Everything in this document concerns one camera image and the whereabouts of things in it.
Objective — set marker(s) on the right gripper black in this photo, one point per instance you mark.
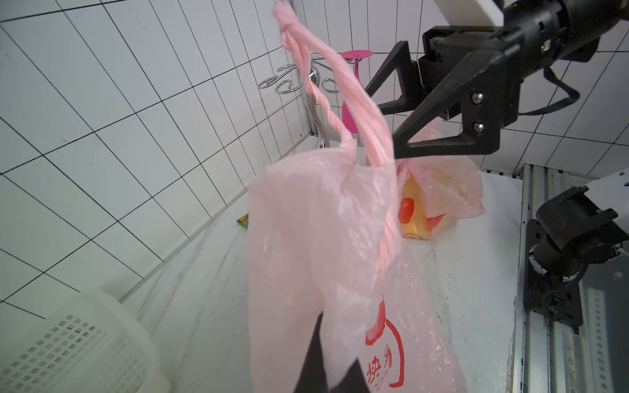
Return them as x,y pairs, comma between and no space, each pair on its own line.
474,70

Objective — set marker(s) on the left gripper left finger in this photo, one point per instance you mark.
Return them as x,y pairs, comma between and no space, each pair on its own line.
312,378

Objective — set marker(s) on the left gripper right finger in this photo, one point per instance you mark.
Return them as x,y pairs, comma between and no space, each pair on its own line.
353,382

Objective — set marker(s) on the pink plastic bag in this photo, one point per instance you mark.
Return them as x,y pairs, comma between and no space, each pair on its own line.
324,238

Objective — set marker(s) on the yellow banana bunch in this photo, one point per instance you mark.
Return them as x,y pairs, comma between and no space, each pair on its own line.
414,222

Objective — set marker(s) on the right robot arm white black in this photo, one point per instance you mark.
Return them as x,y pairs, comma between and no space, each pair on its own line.
466,88

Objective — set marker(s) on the green snack packet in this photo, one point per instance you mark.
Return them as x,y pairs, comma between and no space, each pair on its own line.
243,221

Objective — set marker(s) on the white plastic basket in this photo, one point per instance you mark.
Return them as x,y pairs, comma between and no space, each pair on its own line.
91,344

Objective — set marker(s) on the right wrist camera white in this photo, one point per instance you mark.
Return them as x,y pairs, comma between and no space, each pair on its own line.
478,13

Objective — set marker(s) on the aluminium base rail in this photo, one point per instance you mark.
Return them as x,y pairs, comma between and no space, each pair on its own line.
571,313

